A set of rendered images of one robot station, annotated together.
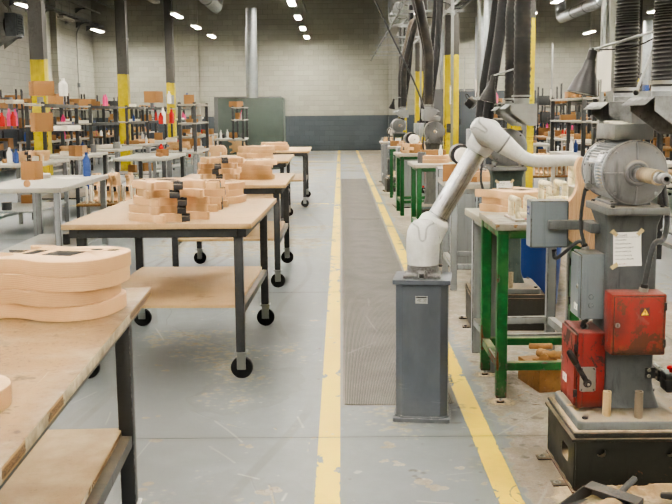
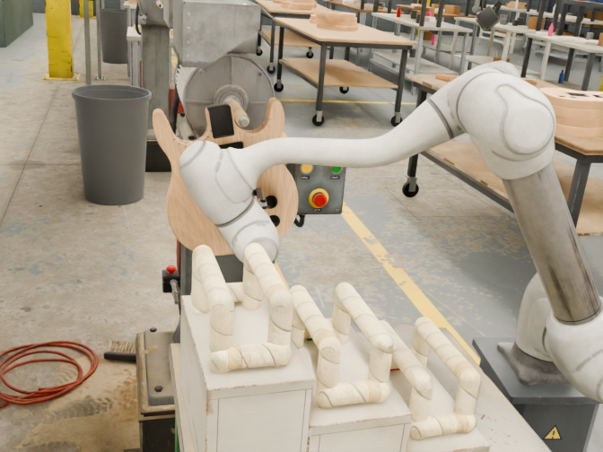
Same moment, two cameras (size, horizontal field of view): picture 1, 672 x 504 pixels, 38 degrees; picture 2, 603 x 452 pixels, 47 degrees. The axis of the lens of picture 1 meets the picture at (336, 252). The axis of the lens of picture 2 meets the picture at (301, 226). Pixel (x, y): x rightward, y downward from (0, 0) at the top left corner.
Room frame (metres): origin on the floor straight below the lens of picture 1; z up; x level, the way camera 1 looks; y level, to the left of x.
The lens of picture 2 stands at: (6.07, -1.47, 1.64)
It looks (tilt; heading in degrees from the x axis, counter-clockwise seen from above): 21 degrees down; 164
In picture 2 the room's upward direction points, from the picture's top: 5 degrees clockwise
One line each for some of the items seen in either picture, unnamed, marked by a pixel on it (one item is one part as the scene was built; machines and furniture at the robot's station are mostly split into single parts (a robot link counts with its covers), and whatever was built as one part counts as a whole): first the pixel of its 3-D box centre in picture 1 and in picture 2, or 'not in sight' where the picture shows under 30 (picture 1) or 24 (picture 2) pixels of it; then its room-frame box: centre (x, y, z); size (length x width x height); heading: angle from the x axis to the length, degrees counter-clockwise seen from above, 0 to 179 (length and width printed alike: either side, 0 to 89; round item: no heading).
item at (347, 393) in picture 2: not in sight; (353, 392); (5.26, -1.14, 1.04); 0.11 x 0.03 x 0.03; 93
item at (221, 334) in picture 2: not in sight; (221, 336); (5.25, -1.34, 1.15); 0.03 x 0.03 x 0.09
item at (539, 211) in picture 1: (556, 231); (301, 180); (4.09, -0.93, 0.99); 0.24 x 0.21 x 0.26; 0
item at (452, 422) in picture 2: not in sight; (442, 423); (5.25, -0.98, 0.96); 0.11 x 0.03 x 0.03; 93
